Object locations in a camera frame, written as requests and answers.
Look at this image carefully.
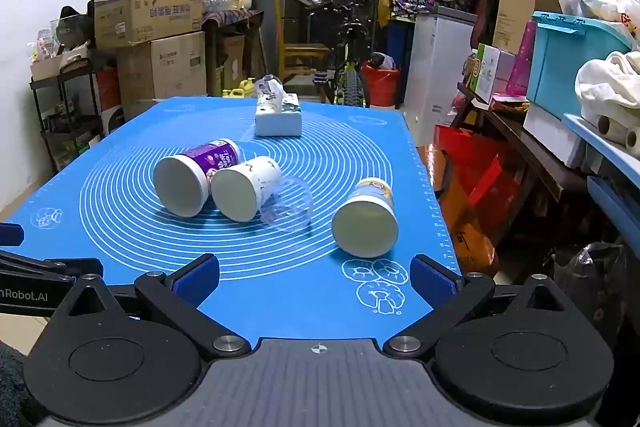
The tall brown cardboard box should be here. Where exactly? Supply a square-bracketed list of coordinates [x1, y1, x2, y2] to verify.
[492, 0, 565, 56]

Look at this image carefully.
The clear plastic cup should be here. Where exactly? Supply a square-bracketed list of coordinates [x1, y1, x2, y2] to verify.
[258, 175, 315, 233]

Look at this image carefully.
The plain brown cardboard box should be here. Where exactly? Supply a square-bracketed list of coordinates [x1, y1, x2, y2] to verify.
[116, 31, 207, 108]

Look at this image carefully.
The purple label paper cup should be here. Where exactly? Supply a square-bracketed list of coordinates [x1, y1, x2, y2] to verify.
[152, 138, 246, 218]

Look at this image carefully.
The orange shopping bag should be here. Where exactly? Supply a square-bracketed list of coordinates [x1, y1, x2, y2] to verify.
[417, 143, 501, 277]

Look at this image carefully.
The light blue storage bin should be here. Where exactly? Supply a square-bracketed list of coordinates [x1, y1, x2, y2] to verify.
[526, 10, 637, 108]

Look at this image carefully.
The light blue shelf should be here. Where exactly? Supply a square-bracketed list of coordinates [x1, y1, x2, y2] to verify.
[562, 112, 640, 238]

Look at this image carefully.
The dark wooden side table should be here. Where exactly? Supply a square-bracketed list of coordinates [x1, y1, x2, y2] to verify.
[456, 81, 592, 204]

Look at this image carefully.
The yellow plastic jug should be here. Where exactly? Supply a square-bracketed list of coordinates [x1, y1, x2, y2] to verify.
[222, 77, 257, 99]

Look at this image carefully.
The dark fuzzy cloth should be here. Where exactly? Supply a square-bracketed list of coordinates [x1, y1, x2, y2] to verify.
[0, 340, 36, 427]

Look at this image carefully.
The white patterned paper cup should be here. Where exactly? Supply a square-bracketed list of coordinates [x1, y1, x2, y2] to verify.
[210, 155, 284, 224]

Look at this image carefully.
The black bicycle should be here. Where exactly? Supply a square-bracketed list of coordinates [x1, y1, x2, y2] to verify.
[294, 0, 387, 108]

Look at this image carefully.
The black plastic bag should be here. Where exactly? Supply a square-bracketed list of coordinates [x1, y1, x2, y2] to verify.
[551, 241, 627, 345]

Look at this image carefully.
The red paper bag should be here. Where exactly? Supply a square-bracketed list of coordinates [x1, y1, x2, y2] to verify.
[432, 124, 522, 233]

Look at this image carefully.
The large open cardboard box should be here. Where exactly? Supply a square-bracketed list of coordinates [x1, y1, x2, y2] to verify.
[93, 0, 204, 50]

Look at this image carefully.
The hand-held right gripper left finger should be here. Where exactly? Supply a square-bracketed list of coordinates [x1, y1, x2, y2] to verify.
[49, 253, 252, 361]

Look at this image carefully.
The paper towel roll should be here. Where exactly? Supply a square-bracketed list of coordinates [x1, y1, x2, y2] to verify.
[596, 114, 640, 158]

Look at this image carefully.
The green and white carton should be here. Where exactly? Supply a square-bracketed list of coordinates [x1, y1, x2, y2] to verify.
[473, 42, 517, 104]

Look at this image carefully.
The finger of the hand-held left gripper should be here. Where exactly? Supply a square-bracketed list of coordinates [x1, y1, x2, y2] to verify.
[0, 222, 25, 249]
[0, 249, 105, 282]

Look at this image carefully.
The pink plastic folder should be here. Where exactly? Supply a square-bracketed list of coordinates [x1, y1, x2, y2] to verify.
[505, 20, 538, 98]

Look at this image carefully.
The blue silicone baking mat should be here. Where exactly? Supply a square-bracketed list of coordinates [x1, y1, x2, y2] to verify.
[0, 96, 463, 351]

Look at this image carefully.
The dark small table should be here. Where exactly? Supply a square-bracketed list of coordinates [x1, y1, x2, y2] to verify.
[201, 9, 265, 98]

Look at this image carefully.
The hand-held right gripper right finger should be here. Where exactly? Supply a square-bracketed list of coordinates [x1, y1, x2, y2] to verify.
[382, 254, 583, 360]

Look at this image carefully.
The white tissue box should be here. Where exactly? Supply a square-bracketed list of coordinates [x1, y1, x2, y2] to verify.
[254, 74, 304, 138]

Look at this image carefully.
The white flat box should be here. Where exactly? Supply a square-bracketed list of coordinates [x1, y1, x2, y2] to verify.
[522, 102, 587, 168]

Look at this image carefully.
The yellow wooden chair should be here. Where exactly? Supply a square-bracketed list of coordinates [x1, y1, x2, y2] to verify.
[273, 0, 331, 84]

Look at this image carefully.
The black metal shelf rack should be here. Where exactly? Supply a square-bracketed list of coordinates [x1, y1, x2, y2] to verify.
[29, 59, 107, 172]

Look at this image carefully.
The yellow label paper cup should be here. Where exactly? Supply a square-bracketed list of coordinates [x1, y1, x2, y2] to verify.
[331, 177, 400, 259]

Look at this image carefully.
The white chest freezer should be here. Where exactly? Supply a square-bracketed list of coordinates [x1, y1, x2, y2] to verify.
[403, 6, 479, 148]

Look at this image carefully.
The red plastic bucket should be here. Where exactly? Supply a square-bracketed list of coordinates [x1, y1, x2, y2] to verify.
[360, 53, 401, 108]

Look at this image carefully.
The white crumpled cloth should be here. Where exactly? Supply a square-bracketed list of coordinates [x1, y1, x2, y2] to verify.
[574, 50, 640, 128]

